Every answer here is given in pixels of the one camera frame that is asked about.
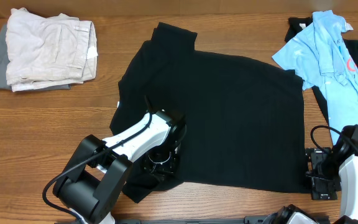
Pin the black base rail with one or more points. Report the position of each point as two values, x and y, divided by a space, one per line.
246 220

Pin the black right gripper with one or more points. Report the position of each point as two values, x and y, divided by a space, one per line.
321 188

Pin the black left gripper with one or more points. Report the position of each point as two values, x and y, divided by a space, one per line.
160 173

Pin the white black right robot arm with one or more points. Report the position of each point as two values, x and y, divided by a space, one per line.
345 154

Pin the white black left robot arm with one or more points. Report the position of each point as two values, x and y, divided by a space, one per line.
93 178

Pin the black logo t-shirt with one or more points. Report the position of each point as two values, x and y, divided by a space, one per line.
296 25

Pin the folded beige shorts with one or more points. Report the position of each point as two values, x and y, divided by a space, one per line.
47 52

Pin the plain black t-shirt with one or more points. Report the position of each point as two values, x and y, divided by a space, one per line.
244 118

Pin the light blue t-shirt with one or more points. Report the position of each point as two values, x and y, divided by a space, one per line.
320 57

